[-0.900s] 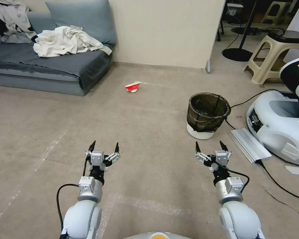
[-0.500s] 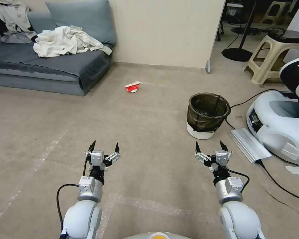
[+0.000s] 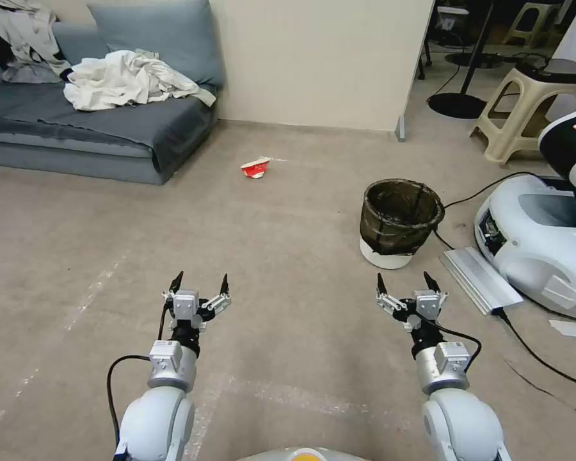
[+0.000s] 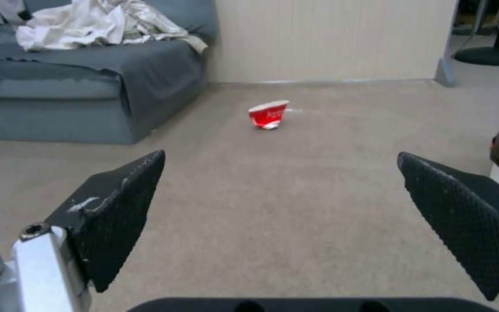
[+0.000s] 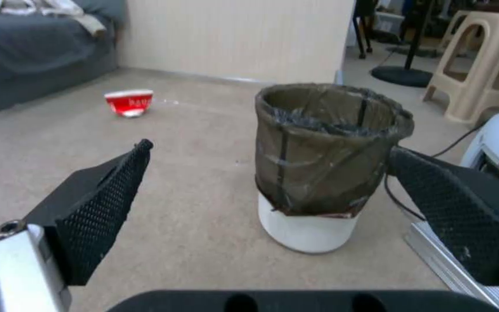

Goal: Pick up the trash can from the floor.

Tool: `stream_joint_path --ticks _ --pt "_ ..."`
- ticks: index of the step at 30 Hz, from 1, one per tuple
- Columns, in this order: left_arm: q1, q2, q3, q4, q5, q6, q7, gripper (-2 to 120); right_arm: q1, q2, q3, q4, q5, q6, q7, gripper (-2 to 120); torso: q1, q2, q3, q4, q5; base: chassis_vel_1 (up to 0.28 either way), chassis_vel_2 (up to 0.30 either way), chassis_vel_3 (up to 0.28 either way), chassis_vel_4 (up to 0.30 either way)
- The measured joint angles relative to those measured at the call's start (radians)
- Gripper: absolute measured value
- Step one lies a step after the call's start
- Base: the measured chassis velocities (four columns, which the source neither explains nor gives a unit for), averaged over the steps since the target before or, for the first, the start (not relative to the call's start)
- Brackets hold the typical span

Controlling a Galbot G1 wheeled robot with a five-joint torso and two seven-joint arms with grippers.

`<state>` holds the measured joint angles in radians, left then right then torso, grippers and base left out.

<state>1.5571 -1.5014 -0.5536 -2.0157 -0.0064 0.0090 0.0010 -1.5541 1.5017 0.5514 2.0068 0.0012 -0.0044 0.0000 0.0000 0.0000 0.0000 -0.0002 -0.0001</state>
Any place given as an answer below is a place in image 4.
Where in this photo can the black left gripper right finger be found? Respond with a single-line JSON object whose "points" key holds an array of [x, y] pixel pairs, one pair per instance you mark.
{"points": [[461, 221]]}

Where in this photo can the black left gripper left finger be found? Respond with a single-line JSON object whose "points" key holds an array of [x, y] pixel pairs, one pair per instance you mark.
{"points": [[106, 227]]}

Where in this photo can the blue-grey fabric sofa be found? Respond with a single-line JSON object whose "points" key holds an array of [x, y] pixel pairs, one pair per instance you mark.
{"points": [[80, 74]]}

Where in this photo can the black round stand base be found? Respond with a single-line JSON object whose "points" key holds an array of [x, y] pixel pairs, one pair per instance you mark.
{"points": [[490, 48]]}

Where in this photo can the crushed red paper cup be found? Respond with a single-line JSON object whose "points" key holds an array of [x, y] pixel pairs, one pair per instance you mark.
{"points": [[268, 115]]}

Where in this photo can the crumpled white cloth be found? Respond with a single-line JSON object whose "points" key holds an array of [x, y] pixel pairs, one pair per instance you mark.
{"points": [[98, 24]]}

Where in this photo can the grey metal foot bracket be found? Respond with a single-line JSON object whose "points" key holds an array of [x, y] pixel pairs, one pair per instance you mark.
{"points": [[445, 72]]}

